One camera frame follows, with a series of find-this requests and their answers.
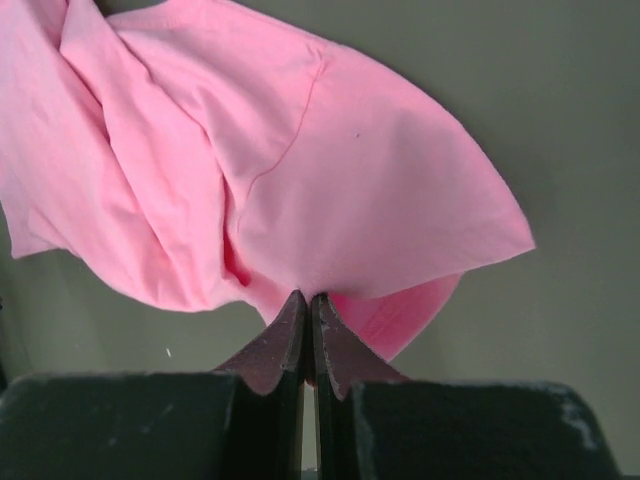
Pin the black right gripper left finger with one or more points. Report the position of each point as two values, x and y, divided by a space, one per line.
237 421

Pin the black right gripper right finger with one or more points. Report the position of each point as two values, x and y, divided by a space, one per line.
375 423

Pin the pink t shirt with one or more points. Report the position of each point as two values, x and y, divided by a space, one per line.
197 153

